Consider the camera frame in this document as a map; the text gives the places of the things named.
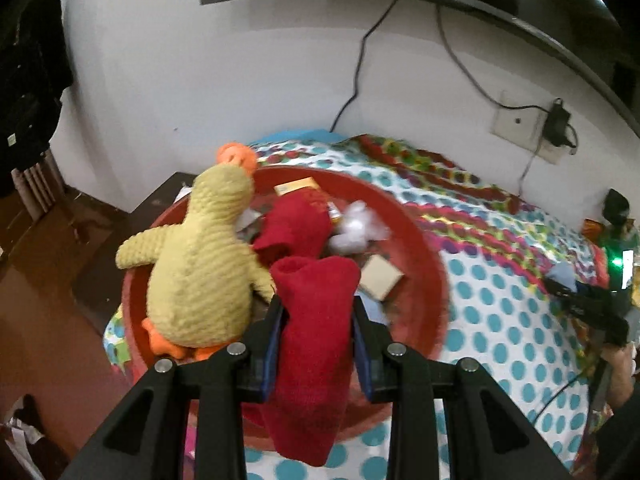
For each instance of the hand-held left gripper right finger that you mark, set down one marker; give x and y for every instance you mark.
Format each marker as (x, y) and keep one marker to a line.
(362, 360)

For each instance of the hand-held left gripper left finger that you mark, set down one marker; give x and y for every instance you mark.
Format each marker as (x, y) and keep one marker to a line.
(272, 355)

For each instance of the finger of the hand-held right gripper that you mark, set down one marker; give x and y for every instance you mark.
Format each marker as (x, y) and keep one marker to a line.
(585, 305)

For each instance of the small beige box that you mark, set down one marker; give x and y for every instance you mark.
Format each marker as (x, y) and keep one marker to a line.
(380, 277)

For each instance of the yellow duck plush toy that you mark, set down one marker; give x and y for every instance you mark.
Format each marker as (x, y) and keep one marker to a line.
(200, 270)

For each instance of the red round tray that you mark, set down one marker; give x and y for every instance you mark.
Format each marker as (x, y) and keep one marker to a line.
(415, 260)

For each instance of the small white figurine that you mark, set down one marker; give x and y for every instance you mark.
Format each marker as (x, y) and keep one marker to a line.
(357, 225)

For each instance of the yellow cardboard box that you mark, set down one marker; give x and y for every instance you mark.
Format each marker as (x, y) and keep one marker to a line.
(295, 186)

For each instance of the person's right forearm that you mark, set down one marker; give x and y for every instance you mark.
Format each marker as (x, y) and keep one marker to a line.
(620, 440)

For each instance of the person's right hand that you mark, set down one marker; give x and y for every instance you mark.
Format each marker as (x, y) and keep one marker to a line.
(620, 370)

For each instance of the black webcam on stand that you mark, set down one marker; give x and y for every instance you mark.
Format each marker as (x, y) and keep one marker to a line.
(616, 210)

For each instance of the polka dot tablecloth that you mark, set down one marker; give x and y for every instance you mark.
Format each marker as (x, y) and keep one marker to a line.
(500, 320)

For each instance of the black power adapter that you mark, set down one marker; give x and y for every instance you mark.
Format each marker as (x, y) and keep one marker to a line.
(556, 122)

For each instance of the dark wooden side table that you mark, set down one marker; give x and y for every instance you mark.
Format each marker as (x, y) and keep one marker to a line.
(125, 260)

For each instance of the blue mat edge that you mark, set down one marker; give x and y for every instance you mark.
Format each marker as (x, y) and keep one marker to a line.
(300, 135)

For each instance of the white crumpled paper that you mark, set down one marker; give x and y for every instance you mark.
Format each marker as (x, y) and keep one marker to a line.
(17, 440)

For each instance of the beige ribbed panel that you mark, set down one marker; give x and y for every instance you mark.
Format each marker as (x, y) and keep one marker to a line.
(37, 185)

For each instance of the dark hanging clothes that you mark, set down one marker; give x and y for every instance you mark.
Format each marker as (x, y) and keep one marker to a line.
(30, 85)

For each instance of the beige wall socket plate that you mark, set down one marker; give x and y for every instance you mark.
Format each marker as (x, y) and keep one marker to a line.
(515, 122)

